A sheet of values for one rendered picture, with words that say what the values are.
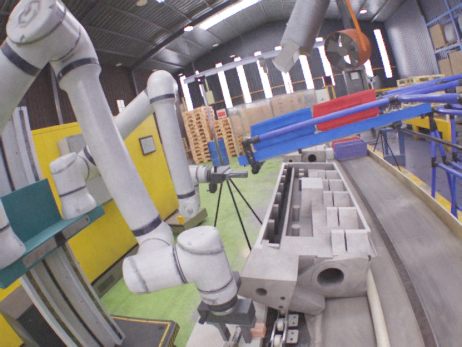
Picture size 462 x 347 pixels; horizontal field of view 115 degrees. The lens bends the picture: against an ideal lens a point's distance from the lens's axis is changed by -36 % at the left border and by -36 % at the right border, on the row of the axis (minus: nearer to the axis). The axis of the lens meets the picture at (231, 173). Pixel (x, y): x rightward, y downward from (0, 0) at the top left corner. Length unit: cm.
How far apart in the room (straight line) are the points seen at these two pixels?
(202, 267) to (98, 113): 40
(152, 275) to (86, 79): 45
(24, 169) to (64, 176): 24
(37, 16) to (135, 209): 47
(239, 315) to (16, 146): 116
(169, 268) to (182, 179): 59
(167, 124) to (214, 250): 64
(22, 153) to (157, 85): 72
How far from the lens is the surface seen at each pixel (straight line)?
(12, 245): 90
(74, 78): 59
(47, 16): 49
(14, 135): 127
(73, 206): 112
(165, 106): 98
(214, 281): 48
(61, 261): 130
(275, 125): 103
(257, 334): 68
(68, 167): 112
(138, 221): 56
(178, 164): 97
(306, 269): 71
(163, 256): 47
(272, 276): 64
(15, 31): 52
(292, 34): 788
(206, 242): 43
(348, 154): 238
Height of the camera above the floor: 135
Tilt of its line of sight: 12 degrees down
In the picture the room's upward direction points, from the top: 14 degrees counter-clockwise
